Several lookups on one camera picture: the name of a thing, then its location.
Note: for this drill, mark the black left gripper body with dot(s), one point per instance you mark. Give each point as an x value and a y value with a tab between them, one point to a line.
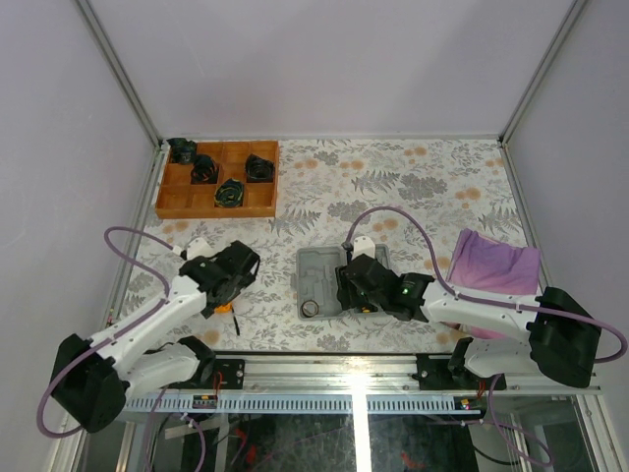
231	299

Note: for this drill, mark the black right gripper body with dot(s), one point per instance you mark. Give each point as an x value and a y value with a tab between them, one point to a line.
353	298

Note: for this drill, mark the orange tape measure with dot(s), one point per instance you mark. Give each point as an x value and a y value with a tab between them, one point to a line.
225	310

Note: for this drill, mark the grey plastic tool case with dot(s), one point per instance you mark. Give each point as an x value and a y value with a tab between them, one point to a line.
315	279

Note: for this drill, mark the black electrical tape roll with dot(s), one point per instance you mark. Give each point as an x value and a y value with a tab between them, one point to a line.
309	309

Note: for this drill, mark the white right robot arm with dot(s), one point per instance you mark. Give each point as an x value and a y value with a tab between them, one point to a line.
535	334

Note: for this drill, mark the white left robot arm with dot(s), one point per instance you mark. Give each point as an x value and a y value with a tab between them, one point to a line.
94	378

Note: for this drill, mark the black blue tape roll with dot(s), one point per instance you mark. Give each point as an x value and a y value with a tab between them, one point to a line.
230	194

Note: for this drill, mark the black tape roll right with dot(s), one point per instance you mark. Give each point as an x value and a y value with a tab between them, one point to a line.
259	170

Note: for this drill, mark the purple princess print bag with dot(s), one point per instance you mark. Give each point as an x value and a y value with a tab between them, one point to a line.
483	264

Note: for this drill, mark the black tape roll top-left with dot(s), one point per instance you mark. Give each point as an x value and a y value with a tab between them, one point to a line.
182	151

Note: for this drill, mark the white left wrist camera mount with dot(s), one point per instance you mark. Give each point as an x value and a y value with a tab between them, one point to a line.
196	248

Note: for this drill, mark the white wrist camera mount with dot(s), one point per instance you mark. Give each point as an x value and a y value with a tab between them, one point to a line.
196	248
361	245

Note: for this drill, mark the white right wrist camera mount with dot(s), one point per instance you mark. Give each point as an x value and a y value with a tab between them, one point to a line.
361	245

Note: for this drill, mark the aluminium front rail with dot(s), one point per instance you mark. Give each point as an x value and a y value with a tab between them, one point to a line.
326	374

